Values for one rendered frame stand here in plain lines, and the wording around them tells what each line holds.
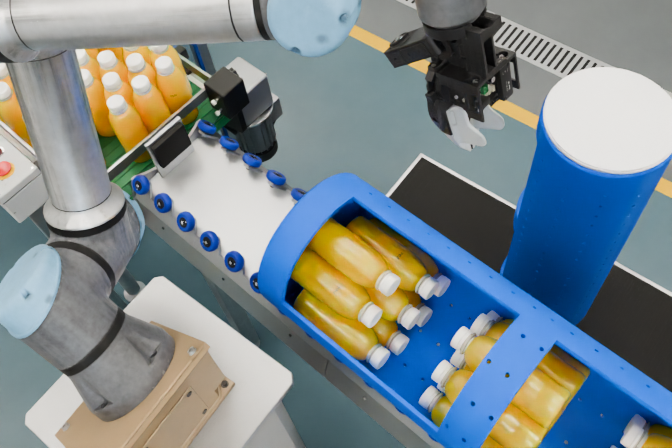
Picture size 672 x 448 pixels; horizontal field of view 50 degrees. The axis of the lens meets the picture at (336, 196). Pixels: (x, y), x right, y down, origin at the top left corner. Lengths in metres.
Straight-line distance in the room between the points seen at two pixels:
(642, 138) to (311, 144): 1.52
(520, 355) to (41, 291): 0.68
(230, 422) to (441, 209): 1.45
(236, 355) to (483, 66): 0.66
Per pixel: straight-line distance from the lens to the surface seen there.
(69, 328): 1.04
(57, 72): 0.97
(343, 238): 1.26
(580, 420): 1.39
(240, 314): 2.21
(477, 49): 0.81
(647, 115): 1.65
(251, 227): 1.59
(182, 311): 1.29
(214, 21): 0.68
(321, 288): 1.28
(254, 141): 2.08
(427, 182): 2.53
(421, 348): 1.41
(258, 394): 1.21
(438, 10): 0.79
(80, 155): 1.03
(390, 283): 1.23
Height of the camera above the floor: 2.29
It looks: 58 degrees down
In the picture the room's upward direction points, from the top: 9 degrees counter-clockwise
